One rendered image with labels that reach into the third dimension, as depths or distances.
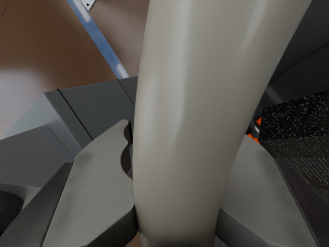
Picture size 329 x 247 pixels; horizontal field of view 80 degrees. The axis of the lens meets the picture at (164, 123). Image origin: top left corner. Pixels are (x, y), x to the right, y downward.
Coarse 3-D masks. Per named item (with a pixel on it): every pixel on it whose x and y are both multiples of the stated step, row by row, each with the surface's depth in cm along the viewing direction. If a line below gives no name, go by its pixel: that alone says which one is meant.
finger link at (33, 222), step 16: (64, 176) 8; (48, 192) 7; (32, 208) 7; (48, 208) 7; (16, 224) 6; (32, 224) 6; (48, 224) 6; (0, 240) 6; (16, 240) 6; (32, 240) 6
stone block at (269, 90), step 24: (288, 72) 97; (312, 72) 72; (264, 96) 84; (288, 96) 65; (312, 96) 54; (264, 120) 69; (288, 120) 60; (312, 120) 53; (264, 144) 69; (288, 144) 60; (312, 144) 54; (312, 168) 59
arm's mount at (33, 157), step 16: (0, 144) 53; (16, 144) 56; (32, 144) 59; (48, 144) 63; (0, 160) 51; (16, 160) 53; (32, 160) 56; (48, 160) 60; (64, 160) 63; (0, 176) 49; (16, 176) 51; (32, 176) 54; (48, 176) 57; (16, 192) 53; (32, 192) 55
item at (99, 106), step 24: (48, 96) 63; (72, 96) 71; (96, 96) 81; (120, 96) 95; (24, 120) 69; (48, 120) 65; (72, 120) 66; (96, 120) 75; (120, 120) 86; (72, 144) 64
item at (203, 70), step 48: (192, 0) 3; (240, 0) 3; (288, 0) 3; (144, 48) 4; (192, 48) 3; (240, 48) 3; (144, 96) 4; (192, 96) 4; (240, 96) 4; (144, 144) 5; (192, 144) 4; (240, 144) 5; (144, 192) 5; (192, 192) 5; (144, 240) 7; (192, 240) 6
